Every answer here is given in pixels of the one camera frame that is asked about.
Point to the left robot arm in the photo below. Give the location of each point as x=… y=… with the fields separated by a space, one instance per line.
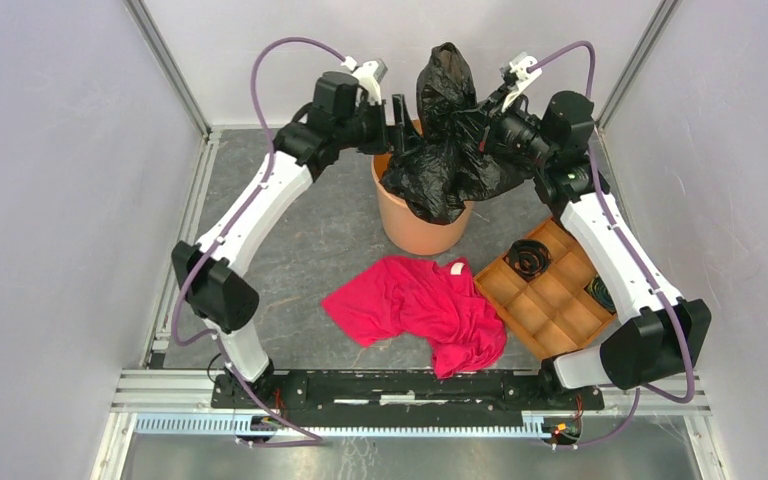
x=346 y=112

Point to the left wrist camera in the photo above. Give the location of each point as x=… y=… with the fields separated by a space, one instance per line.
x=369 y=74

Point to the orange trash bin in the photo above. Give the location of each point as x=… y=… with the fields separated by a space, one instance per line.
x=407 y=231

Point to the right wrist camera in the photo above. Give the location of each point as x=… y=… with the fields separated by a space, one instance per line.
x=520 y=73

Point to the orange compartment tray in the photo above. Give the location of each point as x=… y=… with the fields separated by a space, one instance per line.
x=552 y=313

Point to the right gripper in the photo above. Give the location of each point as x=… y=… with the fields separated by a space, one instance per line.
x=495 y=120

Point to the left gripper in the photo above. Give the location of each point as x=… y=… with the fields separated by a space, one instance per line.
x=405 y=138

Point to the black trash bag roll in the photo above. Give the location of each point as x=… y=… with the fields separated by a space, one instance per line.
x=528 y=258

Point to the dark green bag roll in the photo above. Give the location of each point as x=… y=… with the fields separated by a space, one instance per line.
x=599 y=292

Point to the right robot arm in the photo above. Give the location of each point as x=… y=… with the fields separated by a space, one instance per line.
x=661 y=333

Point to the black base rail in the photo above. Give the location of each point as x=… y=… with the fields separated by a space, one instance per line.
x=415 y=398

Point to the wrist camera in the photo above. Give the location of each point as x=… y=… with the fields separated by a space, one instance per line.
x=520 y=73
x=369 y=74

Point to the red cloth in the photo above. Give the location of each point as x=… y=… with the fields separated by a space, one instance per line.
x=438 y=303

